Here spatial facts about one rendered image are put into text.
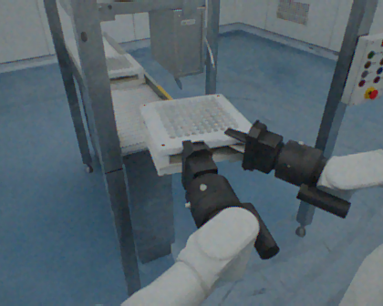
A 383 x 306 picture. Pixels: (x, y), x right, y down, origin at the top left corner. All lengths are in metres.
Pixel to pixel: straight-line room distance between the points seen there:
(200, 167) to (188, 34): 0.53
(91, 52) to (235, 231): 0.59
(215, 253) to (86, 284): 1.36
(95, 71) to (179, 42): 0.27
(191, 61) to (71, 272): 1.24
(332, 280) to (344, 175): 1.24
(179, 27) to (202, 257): 0.71
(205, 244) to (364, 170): 0.34
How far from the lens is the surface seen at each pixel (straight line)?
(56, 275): 1.87
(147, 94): 1.45
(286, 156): 0.68
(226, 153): 0.76
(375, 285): 0.29
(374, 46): 1.39
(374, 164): 0.68
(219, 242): 0.48
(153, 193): 1.45
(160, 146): 0.70
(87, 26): 0.87
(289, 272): 1.81
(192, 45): 1.04
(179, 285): 0.46
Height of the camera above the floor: 1.43
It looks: 35 degrees down
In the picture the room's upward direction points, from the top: straight up
